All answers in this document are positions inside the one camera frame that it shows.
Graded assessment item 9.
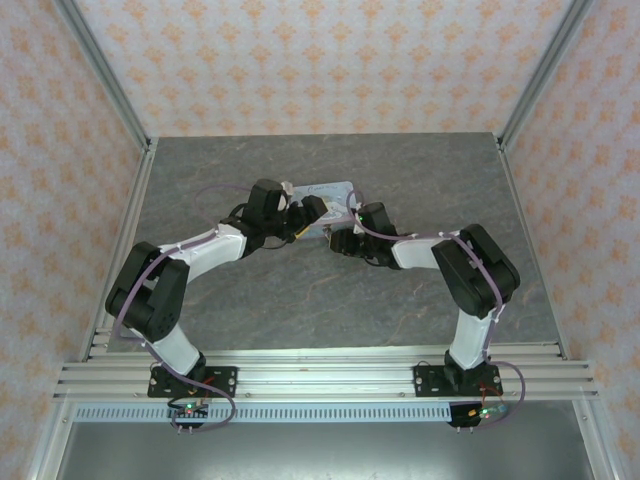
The aluminium lower frame rail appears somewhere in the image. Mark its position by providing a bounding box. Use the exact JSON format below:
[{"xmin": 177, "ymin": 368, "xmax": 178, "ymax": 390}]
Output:
[
  {"xmin": 27, "ymin": 399, "xmax": 76, "ymax": 480},
  {"xmin": 572, "ymin": 399, "xmax": 619, "ymax": 480}
]

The aluminium frame post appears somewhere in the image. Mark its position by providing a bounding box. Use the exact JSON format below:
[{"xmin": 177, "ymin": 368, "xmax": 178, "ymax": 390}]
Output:
[
  {"xmin": 52, "ymin": 0, "xmax": 154, "ymax": 151},
  {"xmin": 497, "ymin": 0, "xmax": 596, "ymax": 151}
]

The aluminium table side rail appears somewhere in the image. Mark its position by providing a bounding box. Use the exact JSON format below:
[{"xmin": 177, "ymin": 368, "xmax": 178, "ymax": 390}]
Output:
[
  {"xmin": 82, "ymin": 139, "xmax": 161, "ymax": 361},
  {"xmin": 497, "ymin": 137, "xmax": 571, "ymax": 361}
]

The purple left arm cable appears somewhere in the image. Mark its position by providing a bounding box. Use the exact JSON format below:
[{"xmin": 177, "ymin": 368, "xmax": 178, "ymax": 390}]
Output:
[{"xmin": 113, "ymin": 184, "xmax": 251, "ymax": 432}]

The wide aluminium cross rail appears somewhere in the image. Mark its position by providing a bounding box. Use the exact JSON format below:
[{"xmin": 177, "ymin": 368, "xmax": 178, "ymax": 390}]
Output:
[{"xmin": 52, "ymin": 349, "xmax": 600, "ymax": 403}]

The light blue illustrated tin box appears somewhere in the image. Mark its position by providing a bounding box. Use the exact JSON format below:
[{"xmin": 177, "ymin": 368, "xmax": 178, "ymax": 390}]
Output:
[{"xmin": 291, "ymin": 179, "xmax": 355, "ymax": 241}]

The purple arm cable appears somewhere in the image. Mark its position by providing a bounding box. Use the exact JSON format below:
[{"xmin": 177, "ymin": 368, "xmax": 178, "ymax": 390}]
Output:
[
  {"xmin": 346, "ymin": 188, "xmax": 527, "ymax": 431},
  {"xmin": 113, "ymin": 184, "xmax": 251, "ymax": 432}
]

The grey metal panel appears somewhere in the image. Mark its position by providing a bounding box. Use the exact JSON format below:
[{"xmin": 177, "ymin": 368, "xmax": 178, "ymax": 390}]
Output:
[{"xmin": 54, "ymin": 422, "xmax": 599, "ymax": 480}]

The small controller board with LEDs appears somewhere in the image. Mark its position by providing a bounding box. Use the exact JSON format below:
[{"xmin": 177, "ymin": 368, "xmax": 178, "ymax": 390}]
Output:
[
  {"xmin": 448, "ymin": 399, "xmax": 512, "ymax": 431},
  {"xmin": 167, "ymin": 398, "xmax": 211, "ymax": 432}
]

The white slotted cable duct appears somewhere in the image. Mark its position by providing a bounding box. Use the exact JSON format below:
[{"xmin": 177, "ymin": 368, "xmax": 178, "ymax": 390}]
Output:
[{"xmin": 73, "ymin": 403, "xmax": 551, "ymax": 425}]

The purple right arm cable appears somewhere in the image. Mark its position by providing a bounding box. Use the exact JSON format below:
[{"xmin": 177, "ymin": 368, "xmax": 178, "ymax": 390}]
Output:
[{"xmin": 346, "ymin": 188, "xmax": 527, "ymax": 431}]

